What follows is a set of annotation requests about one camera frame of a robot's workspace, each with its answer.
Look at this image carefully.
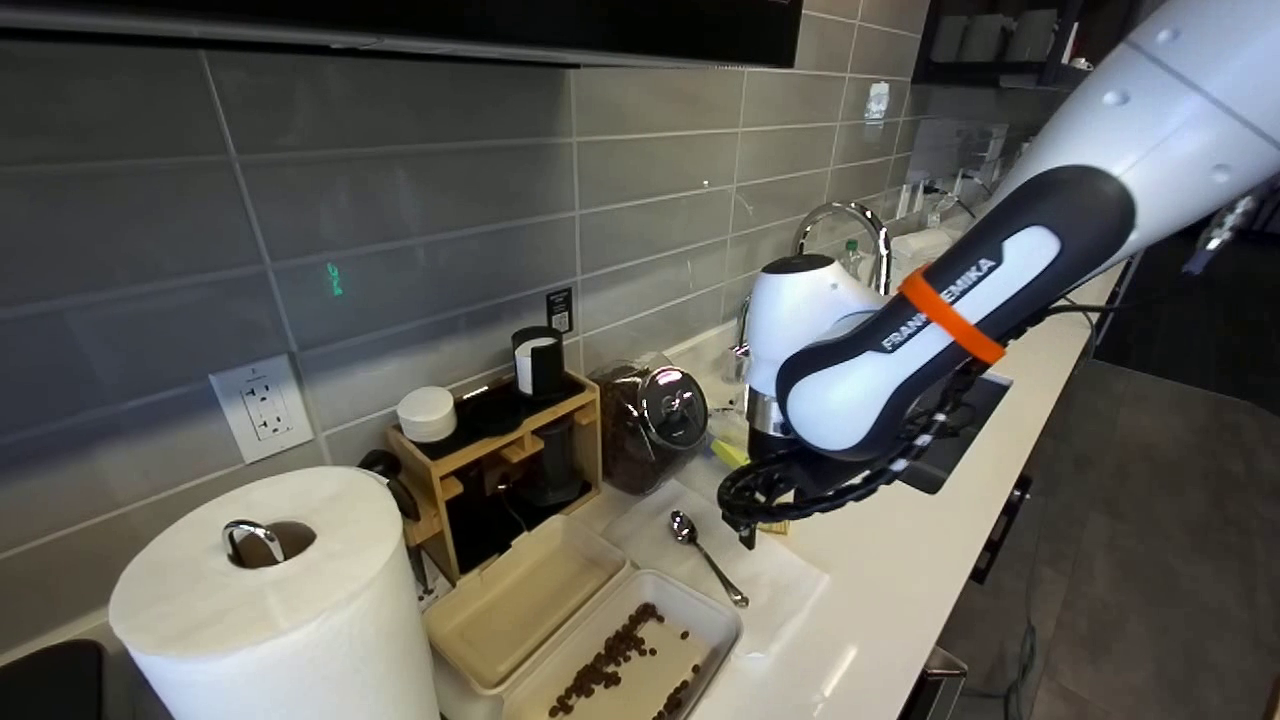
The black and white canister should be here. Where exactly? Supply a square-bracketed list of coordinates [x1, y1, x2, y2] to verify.
[509, 324, 567, 402]

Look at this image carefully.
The metal spoon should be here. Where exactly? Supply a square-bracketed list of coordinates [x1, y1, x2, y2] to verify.
[664, 509, 756, 612]

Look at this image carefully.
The dark upper cabinet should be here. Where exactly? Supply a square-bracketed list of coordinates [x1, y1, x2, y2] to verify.
[0, 0, 807, 71]

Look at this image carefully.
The beige empty tray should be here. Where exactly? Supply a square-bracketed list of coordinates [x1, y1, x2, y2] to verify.
[424, 518, 631, 694]

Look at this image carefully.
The dark wall shelf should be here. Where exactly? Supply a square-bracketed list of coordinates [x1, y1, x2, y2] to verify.
[917, 0, 1150, 91]

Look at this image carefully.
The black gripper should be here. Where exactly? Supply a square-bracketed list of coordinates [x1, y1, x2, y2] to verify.
[723, 425, 860, 556]

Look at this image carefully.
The white wall outlet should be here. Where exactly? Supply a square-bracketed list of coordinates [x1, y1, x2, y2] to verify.
[208, 354, 316, 467]

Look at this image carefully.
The white tray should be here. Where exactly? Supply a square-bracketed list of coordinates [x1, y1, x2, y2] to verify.
[495, 565, 743, 720]

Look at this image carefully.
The black cabinet handle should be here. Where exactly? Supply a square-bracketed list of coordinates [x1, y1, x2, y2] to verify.
[967, 472, 1039, 589]

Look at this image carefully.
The metal paper towel holder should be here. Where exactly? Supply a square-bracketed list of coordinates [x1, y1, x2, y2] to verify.
[217, 518, 292, 576]

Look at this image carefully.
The orange cable strap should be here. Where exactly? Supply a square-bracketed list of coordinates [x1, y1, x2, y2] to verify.
[894, 270, 1016, 372]

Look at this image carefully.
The glass jar with metal lid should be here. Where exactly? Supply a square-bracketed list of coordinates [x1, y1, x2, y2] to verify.
[591, 357, 712, 502]

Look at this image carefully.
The black wall outlet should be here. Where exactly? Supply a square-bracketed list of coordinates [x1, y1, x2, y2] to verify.
[538, 284, 577, 336]

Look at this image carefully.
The white round lid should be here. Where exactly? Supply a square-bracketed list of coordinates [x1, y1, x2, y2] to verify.
[391, 383, 458, 447]

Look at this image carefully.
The white paper napkin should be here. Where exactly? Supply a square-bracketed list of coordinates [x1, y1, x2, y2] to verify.
[602, 478, 833, 674]

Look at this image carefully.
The large chrome faucet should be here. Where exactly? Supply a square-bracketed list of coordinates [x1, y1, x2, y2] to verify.
[793, 197, 894, 291]

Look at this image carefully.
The white paper towel roll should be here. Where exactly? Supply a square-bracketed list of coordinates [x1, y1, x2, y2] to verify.
[105, 463, 443, 720]

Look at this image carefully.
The white box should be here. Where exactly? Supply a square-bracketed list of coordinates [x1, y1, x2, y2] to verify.
[887, 218, 967, 273]

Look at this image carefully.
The wooden organizer shelf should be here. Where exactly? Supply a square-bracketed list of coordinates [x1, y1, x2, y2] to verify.
[380, 372, 607, 589]

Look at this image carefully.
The coffee beans pile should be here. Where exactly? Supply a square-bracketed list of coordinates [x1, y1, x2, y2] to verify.
[545, 601, 712, 720]

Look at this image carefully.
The clear plastic container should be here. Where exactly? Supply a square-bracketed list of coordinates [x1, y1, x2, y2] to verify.
[704, 393, 756, 472]

